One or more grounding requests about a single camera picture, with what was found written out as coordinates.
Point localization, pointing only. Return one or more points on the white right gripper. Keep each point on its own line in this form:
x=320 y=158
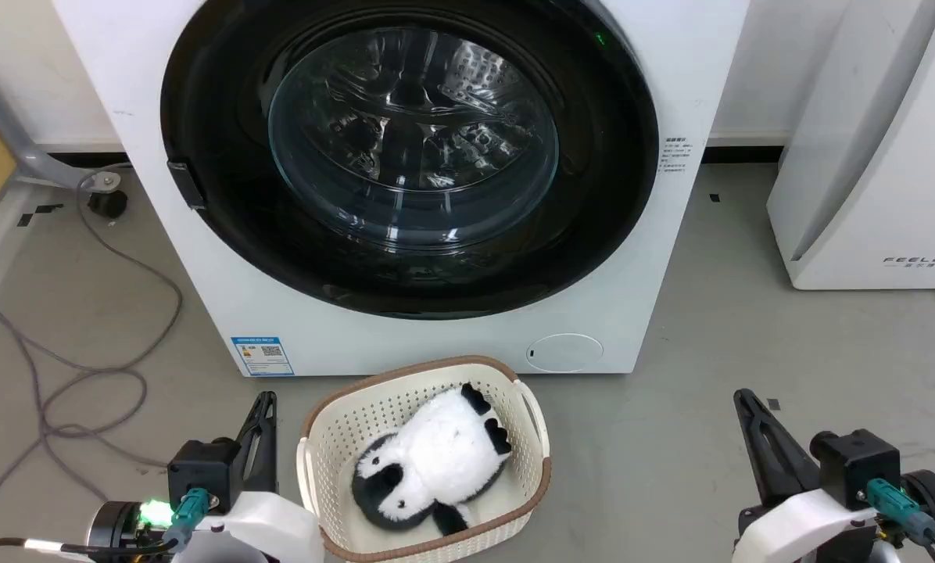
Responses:
x=796 y=528

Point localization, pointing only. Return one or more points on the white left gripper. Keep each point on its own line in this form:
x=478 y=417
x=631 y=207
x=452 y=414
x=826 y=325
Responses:
x=268 y=528

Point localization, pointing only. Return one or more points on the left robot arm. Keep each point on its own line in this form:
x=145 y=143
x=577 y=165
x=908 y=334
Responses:
x=120 y=525

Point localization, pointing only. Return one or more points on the white front-load washing machine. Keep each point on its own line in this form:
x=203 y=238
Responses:
x=202 y=297

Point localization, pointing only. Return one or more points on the round black glass washer door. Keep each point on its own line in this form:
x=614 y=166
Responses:
x=233 y=195

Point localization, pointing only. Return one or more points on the cream perforated laundry basket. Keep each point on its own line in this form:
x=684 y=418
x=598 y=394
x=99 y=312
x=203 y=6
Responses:
x=334 y=438

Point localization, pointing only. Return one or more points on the blue energy label sticker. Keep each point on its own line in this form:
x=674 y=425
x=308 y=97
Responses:
x=262 y=356

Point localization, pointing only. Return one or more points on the black and white panda plush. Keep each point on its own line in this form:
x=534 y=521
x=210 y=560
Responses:
x=436 y=457

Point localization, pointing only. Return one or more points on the white air purifier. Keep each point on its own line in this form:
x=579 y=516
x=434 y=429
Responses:
x=858 y=195

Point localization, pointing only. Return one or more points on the black text warning sticker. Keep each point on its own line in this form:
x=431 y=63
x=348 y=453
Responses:
x=675 y=154

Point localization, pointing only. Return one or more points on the grey stand leg with caster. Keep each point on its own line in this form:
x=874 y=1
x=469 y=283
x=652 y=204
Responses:
x=30 y=160

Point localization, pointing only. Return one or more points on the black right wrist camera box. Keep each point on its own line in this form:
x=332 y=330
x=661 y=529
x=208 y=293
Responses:
x=858 y=465

